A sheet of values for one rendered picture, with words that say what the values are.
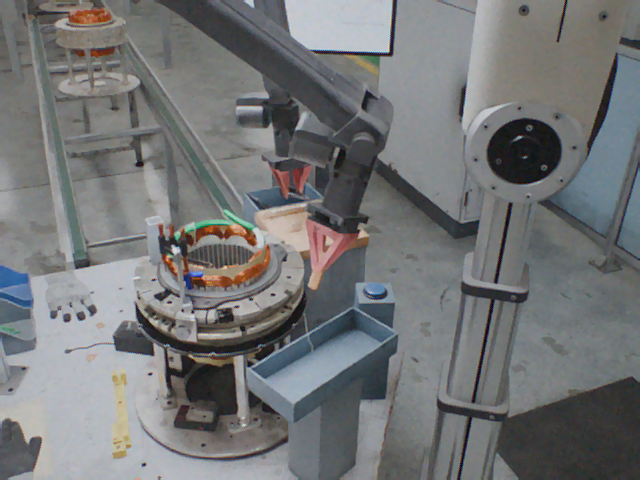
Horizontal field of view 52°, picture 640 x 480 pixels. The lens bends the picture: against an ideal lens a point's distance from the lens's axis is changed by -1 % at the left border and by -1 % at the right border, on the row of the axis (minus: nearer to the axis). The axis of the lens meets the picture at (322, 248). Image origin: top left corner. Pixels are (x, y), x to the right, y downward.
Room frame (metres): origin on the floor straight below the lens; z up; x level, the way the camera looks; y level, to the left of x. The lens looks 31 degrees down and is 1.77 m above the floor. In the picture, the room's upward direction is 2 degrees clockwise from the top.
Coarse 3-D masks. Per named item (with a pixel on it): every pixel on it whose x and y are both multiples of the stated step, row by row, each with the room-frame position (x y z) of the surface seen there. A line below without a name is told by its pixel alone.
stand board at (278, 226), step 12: (300, 204) 1.37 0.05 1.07; (288, 216) 1.31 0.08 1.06; (300, 216) 1.31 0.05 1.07; (264, 228) 1.27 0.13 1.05; (276, 228) 1.26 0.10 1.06; (360, 228) 1.26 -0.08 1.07; (288, 240) 1.20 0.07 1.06; (300, 240) 1.21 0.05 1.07; (360, 240) 1.22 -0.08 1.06; (300, 252) 1.16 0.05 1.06
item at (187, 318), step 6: (180, 312) 0.89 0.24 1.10; (186, 312) 0.89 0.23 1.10; (180, 318) 0.88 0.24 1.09; (186, 318) 0.88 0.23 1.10; (192, 318) 0.88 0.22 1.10; (180, 324) 0.88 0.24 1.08; (186, 324) 0.88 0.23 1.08; (192, 324) 0.88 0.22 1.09; (192, 330) 0.88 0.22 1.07; (192, 336) 0.88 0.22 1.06
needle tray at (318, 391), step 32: (352, 320) 0.97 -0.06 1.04; (288, 352) 0.85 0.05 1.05; (320, 352) 0.89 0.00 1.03; (352, 352) 0.89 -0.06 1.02; (384, 352) 0.87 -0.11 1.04; (256, 384) 0.78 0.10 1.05; (288, 384) 0.80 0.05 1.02; (320, 384) 0.76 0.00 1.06; (352, 384) 0.84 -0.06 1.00; (288, 416) 0.73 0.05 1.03; (320, 416) 0.78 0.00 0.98; (352, 416) 0.84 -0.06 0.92; (288, 448) 0.84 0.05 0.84; (320, 448) 0.78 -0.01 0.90; (352, 448) 0.84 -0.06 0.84
